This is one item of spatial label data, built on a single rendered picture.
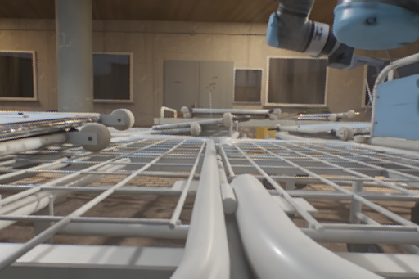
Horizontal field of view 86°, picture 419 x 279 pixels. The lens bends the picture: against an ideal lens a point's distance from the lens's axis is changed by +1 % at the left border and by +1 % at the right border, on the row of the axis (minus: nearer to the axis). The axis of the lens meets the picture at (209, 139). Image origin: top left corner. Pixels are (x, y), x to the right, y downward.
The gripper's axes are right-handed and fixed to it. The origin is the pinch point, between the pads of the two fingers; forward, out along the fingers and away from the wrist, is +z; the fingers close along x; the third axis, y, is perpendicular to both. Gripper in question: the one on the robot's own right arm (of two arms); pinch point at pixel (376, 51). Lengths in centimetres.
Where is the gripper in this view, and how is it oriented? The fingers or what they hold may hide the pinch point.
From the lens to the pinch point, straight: 88.9
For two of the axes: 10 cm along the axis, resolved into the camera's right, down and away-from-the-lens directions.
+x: 1.9, -9.8, -0.8
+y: -0.1, 0.8, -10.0
